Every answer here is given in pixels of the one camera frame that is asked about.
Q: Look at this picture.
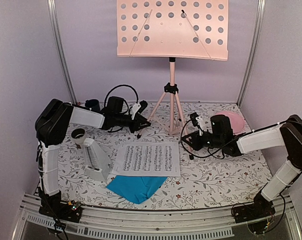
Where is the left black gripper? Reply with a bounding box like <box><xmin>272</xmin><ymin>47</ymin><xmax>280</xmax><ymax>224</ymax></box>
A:
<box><xmin>114</xmin><ymin>113</ymin><xmax>149</xmax><ymax>133</ymax></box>

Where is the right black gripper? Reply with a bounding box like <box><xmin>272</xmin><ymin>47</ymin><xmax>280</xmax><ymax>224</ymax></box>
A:
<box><xmin>184</xmin><ymin>132</ymin><xmax>224</xmax><ymax>152</ymax></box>

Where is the sheet music paper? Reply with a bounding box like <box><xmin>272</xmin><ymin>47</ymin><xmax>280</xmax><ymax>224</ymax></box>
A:
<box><xmin>111</xmin><ymin>141</ymin><xmax>181</xmax><ymax>177</ymax></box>

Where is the white metronome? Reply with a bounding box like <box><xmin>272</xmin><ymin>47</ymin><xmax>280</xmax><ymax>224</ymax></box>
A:
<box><xmin>83</xmin><ymin>138</ymin><xmax>111</xmax><ymax>182</ymax></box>

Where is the pink music stand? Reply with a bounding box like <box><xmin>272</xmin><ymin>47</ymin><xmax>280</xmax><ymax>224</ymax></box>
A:
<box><xmin>116</xmin><ymin>0</ymin><xmax>229</xmax><ymax>135</ymax></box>

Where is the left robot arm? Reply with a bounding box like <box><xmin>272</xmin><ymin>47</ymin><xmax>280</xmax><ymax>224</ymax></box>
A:
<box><xmin>35</xmin><ymin>97</ymin><xmax>151</xmax><ymax>217</ymax></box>

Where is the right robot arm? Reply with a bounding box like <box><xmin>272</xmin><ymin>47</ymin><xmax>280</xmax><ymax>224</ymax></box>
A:
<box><xmin>180</xmin><ymin>113</ymin><xmax>302</xmax><ymax>218</ymax></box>

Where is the pink plate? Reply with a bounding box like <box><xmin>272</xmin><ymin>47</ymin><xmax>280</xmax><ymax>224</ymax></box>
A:
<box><xmin>214</xmin><ymin>110</ymin><xmax>245</xmax><ymax>134</ymax></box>

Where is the dark blue cup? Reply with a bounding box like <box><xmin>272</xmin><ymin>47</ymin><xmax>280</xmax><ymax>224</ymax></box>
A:
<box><xmin>85</xmin><ymin>99</ymin><xmax>101</xmax><ymax>113</ymax></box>

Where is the blue cloth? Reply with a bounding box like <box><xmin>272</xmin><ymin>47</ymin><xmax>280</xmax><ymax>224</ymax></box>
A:
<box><xmin>106</xmin><ymin>175</ymin><xmax>167</xmax><ymax>204</ymax></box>

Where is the paper coffee cup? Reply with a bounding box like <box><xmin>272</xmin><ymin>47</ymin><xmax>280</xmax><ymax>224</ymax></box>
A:
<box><xmin>71</xmin><ymin>128</ymin><xmax>87</xmax><ymax>150</ymax></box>

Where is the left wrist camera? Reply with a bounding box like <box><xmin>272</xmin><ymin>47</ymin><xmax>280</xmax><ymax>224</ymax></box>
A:
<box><xmin>129</xmin><ymin>100</ymin><xmax>148</xmax><ymax>120</ymax></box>

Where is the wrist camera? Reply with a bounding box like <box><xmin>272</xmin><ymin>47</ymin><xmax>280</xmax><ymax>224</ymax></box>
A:
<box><xmin>129</xmin><ymin>100</ymin><xmax>148</xmax><ymax>120</ymax></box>
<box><xmin>190</xmin><ymin>112</ymin><xmax>205</xmax><ymax>136</ymax></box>

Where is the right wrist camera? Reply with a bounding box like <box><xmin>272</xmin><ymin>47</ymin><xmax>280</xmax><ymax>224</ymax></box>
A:
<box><xmin>190</xmin><ymin>112</ymin><xmax>205</xmax><ymax>136</ymax></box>

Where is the left camera cable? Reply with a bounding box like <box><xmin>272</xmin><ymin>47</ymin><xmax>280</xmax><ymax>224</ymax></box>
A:
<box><xmin>104</xmin><ymin>84</ymin><xmax>139</xmax><ymax>108</ymax></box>

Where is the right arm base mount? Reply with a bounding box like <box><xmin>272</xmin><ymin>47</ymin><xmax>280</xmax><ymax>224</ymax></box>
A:
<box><xmin>231</xmin><ymin>203</ymin><xmax>275</xmax><ymax>235</ymax></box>

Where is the front aluminium rail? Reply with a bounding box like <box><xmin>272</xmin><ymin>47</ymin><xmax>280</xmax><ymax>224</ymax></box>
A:
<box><xmin>12</xmin><ymin>194</ymin><xmax>302</xmax><ymax>240</ymax></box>

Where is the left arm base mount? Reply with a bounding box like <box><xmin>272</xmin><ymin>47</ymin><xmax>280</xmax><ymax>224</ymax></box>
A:
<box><xmin>39</xmin><ymin>199</ymin><xmax>83</xmax><ymax>223</ymax></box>

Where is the left aluminium post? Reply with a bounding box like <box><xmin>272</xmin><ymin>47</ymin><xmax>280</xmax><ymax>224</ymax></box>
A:
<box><xmin>47</xmin><ymin>0</ymin><xmax>77</xmax><ymax>103</ymax></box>

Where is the aluminium post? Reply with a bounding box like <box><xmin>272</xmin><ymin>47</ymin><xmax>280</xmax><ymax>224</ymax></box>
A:
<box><xmin>236</xmin><ymin>0</ymin><xmax>266</xmax><ymax>108</ymax></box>
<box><xmin>47</xmin><ymin>0</ymin><xmax>77</xmax><ymax>103</ymax></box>

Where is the right aluminium post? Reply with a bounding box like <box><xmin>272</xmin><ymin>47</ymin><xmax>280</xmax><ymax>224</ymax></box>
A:
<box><xmin>236</xmin><ymin>0</ymin><xmax>266</xmax><ymax>108</ymax></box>

